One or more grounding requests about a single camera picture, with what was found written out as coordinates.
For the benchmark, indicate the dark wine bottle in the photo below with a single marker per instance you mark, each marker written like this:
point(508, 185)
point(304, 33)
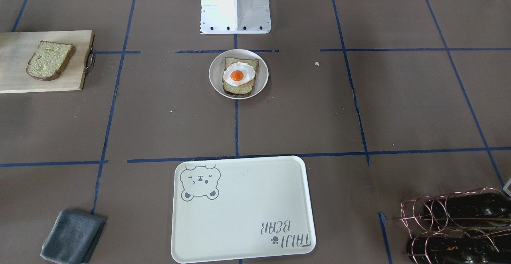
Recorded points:
point(484, 209)
point(439, 249)

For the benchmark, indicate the bread slice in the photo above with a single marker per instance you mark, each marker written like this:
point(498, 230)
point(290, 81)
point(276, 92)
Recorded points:
point(49, 60)
point(243, 90)

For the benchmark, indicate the dark wine bottle lower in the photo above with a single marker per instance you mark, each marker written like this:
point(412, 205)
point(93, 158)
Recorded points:
point(439, 249)

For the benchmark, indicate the wooden cutting board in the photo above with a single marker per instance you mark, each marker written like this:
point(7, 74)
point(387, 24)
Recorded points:
point(17, 48)

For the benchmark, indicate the copper wire bottle rack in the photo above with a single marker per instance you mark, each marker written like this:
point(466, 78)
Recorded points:
point(412, 218)

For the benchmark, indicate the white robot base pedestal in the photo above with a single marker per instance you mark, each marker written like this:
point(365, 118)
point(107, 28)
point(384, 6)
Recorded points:
point(235, 17)

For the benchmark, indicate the fried egg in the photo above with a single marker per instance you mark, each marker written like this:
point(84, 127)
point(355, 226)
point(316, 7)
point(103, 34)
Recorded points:
point(238, 74)

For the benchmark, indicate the bread slice on plate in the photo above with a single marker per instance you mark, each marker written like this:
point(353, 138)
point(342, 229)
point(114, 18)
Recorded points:
point(243, 90)

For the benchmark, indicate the dark wine bottle upper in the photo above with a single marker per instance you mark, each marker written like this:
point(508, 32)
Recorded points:
point(484, 209)

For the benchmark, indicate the white round plate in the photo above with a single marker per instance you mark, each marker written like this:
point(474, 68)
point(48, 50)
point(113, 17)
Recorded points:
point(217, 68)

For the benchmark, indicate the grey folded cloth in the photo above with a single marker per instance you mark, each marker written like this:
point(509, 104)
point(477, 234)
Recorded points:
point(73, 238)

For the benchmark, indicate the white bear serving tray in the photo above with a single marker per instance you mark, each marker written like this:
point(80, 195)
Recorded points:
point(241, 208)

